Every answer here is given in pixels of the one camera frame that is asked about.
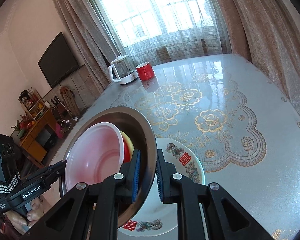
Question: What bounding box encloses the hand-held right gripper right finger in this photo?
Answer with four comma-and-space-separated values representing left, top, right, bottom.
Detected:
155, 149, 275, 240

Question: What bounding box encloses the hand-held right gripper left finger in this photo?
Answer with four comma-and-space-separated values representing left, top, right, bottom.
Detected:
22, 149, 142, 240

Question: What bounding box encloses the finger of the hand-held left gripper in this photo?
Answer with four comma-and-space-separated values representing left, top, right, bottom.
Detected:
47, 169, 66, 183
21, 160, 67, 180

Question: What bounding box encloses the white plate with red characters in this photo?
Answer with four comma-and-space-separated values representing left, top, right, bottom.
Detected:
117, 138, 205, 236

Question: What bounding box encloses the yellow plastic bowl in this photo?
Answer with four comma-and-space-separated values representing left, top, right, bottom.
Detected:
119, 130, 135, 155

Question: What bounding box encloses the stainless steel bowl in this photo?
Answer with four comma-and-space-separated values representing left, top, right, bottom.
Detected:
59, 106, 157, 228

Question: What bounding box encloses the red plastic bowl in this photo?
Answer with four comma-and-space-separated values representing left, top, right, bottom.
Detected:
64, 122, 133, 192

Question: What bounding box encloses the person's left hand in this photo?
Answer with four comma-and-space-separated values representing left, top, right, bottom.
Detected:
9, 199, 45, 235

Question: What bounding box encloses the wooden cabinet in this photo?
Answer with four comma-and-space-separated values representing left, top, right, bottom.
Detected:
18, 107, 58, 163

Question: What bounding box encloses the white display shelf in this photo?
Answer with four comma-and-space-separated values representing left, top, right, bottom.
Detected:
19, 89, 52, 122

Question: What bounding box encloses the black speaker box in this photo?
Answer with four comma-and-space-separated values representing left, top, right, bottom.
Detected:
51, 105, 63, 120

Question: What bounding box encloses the wooden folding chair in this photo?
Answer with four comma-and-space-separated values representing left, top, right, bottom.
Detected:
59, 86, 80, 117

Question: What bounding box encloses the white glass electric kettle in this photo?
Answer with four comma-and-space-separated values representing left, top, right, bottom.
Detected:
108, 55, 138, 85

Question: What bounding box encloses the red mug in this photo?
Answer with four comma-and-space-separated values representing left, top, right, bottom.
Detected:
136, 62, 155, 81

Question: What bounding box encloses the white sheer curtain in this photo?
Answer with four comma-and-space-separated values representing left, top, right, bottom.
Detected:
85, 0, 233, 65

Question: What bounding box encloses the beige left curtain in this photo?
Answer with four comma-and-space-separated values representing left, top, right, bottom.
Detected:
47, 0, 130, 90

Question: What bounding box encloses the beige curtain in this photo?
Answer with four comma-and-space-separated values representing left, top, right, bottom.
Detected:
207, 0, 300, 120
47, 0, 130, 90

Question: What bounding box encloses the beige right curtain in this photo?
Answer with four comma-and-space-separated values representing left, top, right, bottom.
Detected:
207, 0, 300, 120

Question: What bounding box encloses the striped black white strap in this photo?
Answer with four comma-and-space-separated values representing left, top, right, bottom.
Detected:
0, 174, 21, 195

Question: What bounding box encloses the black wall television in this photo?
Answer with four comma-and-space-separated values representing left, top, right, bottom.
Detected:
37, 32, 80, 88

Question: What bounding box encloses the window with white frame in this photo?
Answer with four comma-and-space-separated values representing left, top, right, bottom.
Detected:
90, 0, 210, 48

